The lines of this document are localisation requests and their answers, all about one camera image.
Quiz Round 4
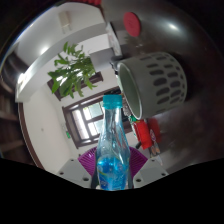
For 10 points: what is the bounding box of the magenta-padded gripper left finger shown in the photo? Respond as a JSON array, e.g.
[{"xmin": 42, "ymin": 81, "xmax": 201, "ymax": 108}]
[{"xmin": 56, "ymin": 147, "xmax": 100, "ymax": 189}]

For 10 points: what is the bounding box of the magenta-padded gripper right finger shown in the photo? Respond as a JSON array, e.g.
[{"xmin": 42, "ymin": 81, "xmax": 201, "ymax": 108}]
[{"xmin": 129, "ymin": 147, "xmax": 169, "ymax": 189}]

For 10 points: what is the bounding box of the clear blue-labelled drink bottle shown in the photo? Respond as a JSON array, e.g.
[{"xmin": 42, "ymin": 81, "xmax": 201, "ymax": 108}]
[{"xmin": 94, "ymin": 94, "xmax": 132, "ymax": 192}]

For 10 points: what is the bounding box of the red box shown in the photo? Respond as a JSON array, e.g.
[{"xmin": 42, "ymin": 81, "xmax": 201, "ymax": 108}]
[{"xmin": 133, "ymin": 119, "xmax": 154, "ymax": 151}]

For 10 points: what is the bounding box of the dark wooden double door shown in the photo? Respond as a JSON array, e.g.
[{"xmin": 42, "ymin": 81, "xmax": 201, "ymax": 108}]
[{"xmin": 62, "ymin": 85, "xmax": 129, "ymax": 149}]

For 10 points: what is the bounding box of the grey mug with oval pattern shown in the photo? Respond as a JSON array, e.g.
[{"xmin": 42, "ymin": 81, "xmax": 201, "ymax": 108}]
[{"xmin": 115, "ymin": 51, "xmax": 189, "ymax": 121}]

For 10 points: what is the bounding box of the potted plant in white pot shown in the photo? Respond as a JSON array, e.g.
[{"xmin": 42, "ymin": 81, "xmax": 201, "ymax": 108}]
[{"xmin": 47, "ymin": 41, "xmax": 116, "ymax": 100}]

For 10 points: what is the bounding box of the printed paper booklet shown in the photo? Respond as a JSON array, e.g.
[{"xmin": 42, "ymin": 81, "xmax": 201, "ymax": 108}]
[{"xmin": 105, "ymin": 21, "xmax": 123, "ymax": 56}]

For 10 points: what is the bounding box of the flat round red coaster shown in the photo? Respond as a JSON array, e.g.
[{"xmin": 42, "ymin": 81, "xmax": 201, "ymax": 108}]
[{"xmin": 123, "ymin": 11, "xmax": 142, "ymax": 38}]

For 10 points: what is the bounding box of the white wall unit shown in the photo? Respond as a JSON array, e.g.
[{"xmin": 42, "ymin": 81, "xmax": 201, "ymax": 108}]
[{"xmin": 58, "ymin": 10, "xmax": 73, "ymax": 34}]

